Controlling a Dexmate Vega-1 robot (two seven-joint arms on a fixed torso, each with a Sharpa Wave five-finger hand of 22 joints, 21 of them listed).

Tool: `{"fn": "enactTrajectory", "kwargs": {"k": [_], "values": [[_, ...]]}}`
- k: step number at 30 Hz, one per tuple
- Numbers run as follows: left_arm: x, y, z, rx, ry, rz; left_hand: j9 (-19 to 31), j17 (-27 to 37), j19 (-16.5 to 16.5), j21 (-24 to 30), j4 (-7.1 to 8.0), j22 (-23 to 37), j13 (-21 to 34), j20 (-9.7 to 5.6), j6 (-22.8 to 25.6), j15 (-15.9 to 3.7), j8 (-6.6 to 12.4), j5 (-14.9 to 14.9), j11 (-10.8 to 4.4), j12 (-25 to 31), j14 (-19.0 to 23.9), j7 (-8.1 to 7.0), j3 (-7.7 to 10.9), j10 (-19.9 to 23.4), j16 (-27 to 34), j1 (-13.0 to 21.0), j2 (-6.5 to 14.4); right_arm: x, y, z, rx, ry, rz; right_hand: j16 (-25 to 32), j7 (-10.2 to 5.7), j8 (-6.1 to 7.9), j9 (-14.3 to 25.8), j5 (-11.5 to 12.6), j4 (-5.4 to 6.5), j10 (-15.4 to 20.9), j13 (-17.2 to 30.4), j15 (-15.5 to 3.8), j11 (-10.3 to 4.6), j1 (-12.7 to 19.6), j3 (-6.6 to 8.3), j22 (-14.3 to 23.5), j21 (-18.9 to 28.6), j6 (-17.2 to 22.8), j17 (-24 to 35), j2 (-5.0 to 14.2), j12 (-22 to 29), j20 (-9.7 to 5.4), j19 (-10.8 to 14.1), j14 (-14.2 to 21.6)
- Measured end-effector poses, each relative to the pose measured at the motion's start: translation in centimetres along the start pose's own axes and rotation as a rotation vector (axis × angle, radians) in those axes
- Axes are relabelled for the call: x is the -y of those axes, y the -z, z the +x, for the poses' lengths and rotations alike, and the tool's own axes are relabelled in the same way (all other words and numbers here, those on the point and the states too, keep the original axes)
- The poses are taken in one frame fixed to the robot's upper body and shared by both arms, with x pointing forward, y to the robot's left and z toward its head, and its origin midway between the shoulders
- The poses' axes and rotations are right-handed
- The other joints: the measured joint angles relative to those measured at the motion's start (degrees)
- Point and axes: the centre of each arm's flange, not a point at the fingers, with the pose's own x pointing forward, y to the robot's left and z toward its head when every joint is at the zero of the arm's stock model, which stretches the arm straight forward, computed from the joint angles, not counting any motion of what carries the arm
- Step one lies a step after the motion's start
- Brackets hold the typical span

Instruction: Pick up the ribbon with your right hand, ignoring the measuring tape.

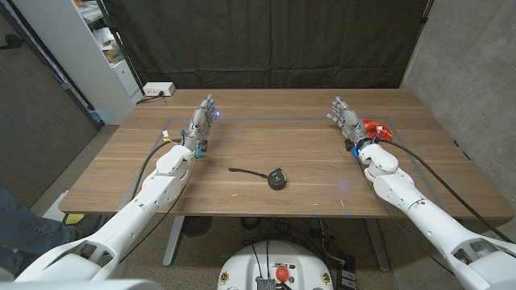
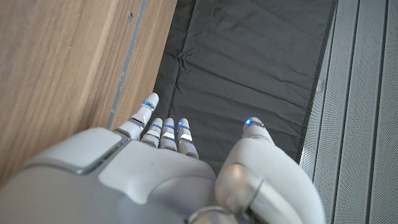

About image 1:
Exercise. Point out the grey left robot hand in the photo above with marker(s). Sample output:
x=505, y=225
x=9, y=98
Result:
x=199, y=121

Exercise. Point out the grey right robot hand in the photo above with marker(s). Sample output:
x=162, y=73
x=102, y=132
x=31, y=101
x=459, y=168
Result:
x=350, y=121

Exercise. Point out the red plastic object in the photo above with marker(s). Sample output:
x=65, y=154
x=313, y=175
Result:
x=369, y=124

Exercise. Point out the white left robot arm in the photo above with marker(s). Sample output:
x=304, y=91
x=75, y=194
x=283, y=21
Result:
x=161, y=189

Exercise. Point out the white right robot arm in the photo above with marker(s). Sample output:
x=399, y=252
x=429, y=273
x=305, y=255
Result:
x=403, y=189

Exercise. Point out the black measuring tape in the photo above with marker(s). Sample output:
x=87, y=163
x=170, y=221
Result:
x=277, y=179

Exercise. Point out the white power strip box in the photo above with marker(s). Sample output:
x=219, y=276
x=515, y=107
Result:
x=158, y=88

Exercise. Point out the black curtain backdrop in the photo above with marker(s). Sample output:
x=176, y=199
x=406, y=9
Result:
x=262, y=40

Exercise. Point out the round black floor object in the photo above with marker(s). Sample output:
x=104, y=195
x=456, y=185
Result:
x=196, y=225

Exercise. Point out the black backdrop stand pole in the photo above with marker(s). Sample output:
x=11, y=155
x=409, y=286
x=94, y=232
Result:
x=120, y=48

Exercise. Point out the small cardboard box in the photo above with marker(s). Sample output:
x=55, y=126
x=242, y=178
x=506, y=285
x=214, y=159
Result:
x=113, y=53

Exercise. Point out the grey table leg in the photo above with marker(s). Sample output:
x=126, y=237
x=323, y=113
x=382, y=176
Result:
x=377, y=245
x=173, y=241

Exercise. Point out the white shelf cabinet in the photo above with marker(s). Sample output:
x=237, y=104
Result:
x=80, y=68

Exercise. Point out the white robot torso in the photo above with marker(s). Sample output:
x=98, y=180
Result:
x=298, y=262

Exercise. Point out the person's black shoe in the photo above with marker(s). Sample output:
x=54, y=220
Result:
x=88, y=223

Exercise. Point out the black floor power strip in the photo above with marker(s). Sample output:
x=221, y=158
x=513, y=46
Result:
x=346, y=278

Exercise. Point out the yellow object on floor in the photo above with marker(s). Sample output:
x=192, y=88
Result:
x=74, y=219

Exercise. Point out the red emergency stop button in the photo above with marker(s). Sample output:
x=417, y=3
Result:
x=282, y=274

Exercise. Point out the person's leg in jeans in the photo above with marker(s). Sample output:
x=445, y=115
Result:
x=24, y=225

